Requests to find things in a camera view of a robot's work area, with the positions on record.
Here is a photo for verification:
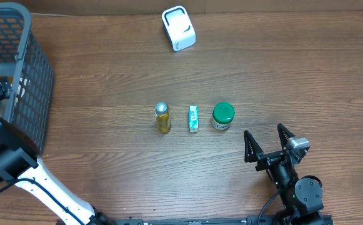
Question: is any green lid white jar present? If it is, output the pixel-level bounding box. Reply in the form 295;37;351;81
211;102;235;130

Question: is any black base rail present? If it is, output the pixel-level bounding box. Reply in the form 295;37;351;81
55;214;334;225

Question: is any teal white small packet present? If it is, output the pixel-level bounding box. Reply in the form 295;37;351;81
189;105;199;133

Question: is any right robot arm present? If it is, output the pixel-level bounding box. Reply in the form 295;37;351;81
244;123;331;224

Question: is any yellow bottle with silver cap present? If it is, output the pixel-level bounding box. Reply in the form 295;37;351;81
154;102;171;133

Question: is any grey plastic shopping basket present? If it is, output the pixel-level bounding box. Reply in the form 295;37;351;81
0;2;54;149

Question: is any white barcode scanner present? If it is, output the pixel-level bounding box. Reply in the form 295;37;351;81
161;6;196;52

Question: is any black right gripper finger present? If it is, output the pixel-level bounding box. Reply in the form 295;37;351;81
244;130;264;163
277;123;295;150

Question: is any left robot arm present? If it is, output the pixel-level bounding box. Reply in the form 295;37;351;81
0;117;115;224

